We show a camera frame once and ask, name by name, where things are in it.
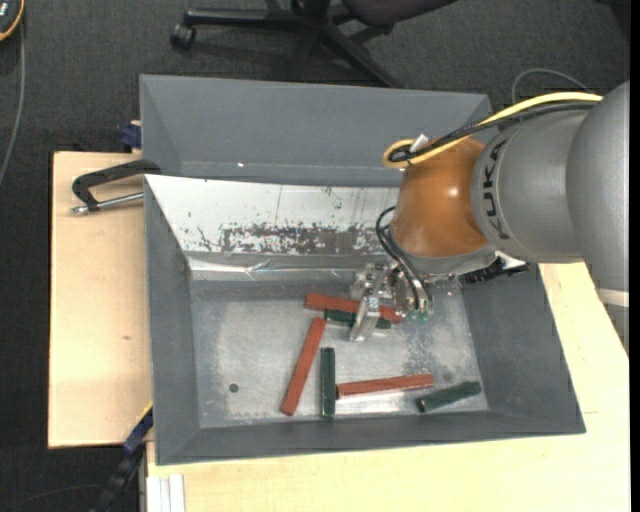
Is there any pale wood board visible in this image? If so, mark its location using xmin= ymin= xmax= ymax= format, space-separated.
xmin=47 ymin=150 xmax=154 ymax=449

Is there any dark green flat block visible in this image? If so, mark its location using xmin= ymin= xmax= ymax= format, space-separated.
xmin=415 ymin=380 xmax=483 ymax=414
xmin=319 ymin=346 xmax=337 ymax=420
xmin=323 ymin=308 xmax=393 ymax=331

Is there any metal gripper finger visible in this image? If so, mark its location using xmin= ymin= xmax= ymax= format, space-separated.
xmin=349 ymin=268 xmax=387 ymax=302
xmin=348 ymin=295 xmax=382 ymax=343

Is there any grey metal bin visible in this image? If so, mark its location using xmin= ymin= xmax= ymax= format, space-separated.
xmin=138 ymin=73 xmax=588 ymax=467

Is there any red-brown flat block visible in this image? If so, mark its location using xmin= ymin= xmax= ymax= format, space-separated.
xmin=335 ymin=372 xmax=436 ymax=400
xmin=303 ymin=292 xmax=403 ymax=325
xmin=279 ymin=316 xmax=328 ymax=417

